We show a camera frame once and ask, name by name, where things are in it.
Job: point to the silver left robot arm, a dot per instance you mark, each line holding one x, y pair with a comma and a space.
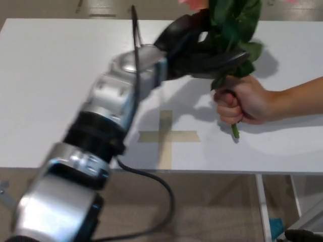
108, 100

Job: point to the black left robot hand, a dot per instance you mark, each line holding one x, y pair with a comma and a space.
186, 60

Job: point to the bare human hand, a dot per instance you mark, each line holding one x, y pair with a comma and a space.
247, 100

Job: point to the white table leg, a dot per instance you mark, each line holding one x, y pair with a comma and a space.
295, 196
263, 209

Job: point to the bare human forearm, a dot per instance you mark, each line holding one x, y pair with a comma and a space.
297, 97

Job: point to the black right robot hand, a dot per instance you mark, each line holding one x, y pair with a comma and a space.
302, 236

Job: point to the teal object on floor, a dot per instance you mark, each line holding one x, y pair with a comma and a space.
277, 227

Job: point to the pink rose bouquet green stems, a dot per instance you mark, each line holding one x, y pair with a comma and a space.
232, 22

